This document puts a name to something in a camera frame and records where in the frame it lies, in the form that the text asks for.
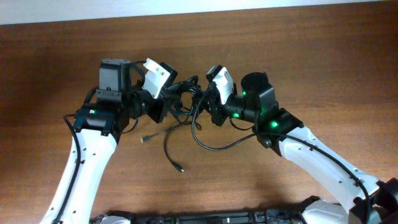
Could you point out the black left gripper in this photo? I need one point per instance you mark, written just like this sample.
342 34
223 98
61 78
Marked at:
161 106

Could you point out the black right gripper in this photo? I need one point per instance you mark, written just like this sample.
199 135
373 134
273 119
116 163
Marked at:
216 108

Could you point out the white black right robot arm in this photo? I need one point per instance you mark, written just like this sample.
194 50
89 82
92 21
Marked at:
361 197

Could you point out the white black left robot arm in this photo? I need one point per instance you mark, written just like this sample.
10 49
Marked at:
99 124

